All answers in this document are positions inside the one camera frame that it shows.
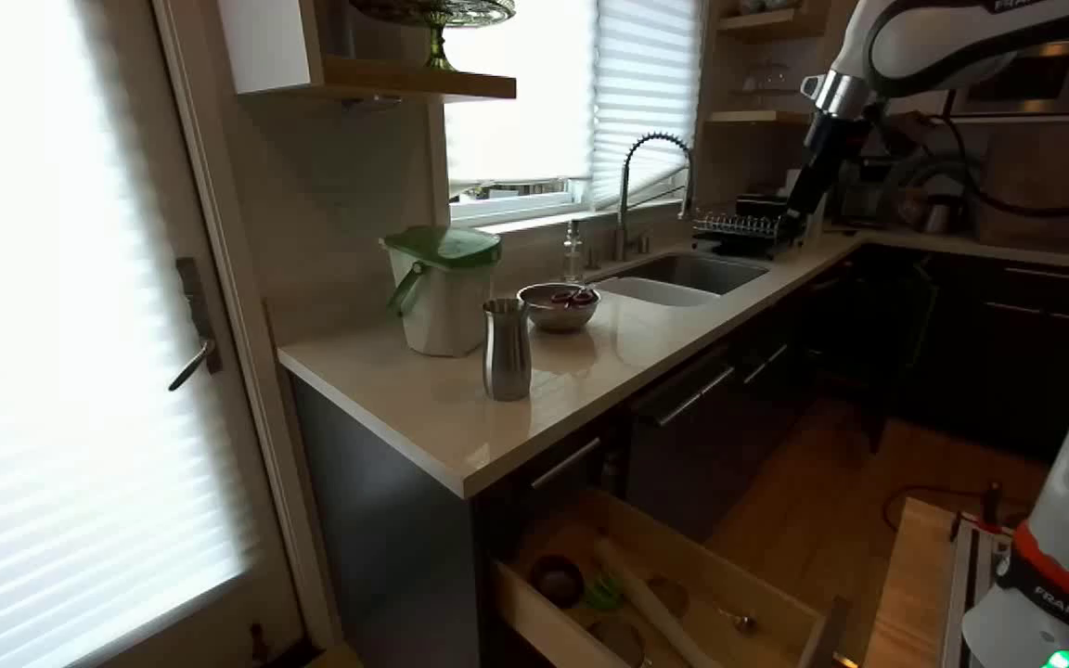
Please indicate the door with white blinds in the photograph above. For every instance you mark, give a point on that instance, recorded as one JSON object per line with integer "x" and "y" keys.
{"x": 66, "y": 309}

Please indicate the stainless steel cup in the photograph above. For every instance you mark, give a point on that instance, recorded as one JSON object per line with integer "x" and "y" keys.
{"x": 505, "y": 356}

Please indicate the dark round cup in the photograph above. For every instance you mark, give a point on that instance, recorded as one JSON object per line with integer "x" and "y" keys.
{"x": 553, "y": 581}

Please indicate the silver microwave oven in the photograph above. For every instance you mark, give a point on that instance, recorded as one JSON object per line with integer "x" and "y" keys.
{"x": 1039, "y": 81}

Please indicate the small green utensil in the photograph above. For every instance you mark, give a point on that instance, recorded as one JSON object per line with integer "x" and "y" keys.
{"x": 608, "y": 596}

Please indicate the open wooden drawer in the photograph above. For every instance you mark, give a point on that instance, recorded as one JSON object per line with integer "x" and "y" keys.
{"x": 780, "y": 608}

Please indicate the dark corner cabinets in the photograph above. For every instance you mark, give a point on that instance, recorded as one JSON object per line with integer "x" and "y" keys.
{"x": 1030, "y": 346}

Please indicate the dark base cabinet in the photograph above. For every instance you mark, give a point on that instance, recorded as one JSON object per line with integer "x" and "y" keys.
{"x": 386, "y": 520}

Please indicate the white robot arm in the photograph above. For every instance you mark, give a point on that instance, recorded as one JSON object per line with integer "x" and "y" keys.
{"x": 928, "y": 38}

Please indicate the clear soap bottle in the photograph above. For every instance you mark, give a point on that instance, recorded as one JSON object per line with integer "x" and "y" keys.
{"x": 572, "y": 253}

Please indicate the kitchen sink basin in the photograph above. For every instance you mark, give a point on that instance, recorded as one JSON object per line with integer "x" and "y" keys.
{"x": 697, "y": 274}

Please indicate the white bin with green lid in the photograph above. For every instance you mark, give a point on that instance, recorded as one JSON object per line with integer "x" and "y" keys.
{"x": 444, "y": 304}

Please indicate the glass stand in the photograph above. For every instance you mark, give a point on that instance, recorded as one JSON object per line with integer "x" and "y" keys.
{"x": 439, "y": 18}

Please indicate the metal bowl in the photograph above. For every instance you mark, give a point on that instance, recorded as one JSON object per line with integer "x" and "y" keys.
{"x": 557, "y": 309}

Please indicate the dark dish rack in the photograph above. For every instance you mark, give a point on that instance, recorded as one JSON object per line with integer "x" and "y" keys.
{"x": 739, "y": 228}

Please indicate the chrome kitchen faucet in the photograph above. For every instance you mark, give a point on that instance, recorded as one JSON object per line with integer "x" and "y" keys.
{"x": 624, "y": 187}

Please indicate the wooden open shelf unit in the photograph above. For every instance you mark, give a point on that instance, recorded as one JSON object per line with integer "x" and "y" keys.
{"x": 757, "y": 118}

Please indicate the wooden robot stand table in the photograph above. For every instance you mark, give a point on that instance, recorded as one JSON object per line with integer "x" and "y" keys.
{"x": 909, "y": 596}

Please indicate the white window blind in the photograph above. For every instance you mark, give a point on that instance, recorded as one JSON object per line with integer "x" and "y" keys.
{"x": 583, "y": 87}

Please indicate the wooden wall shelf cabinet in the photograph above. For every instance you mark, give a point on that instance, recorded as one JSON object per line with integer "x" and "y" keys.
{"x": 277, "y": 43}

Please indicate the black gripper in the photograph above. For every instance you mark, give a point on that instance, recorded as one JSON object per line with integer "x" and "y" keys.
{"x": 820, "y": 160}

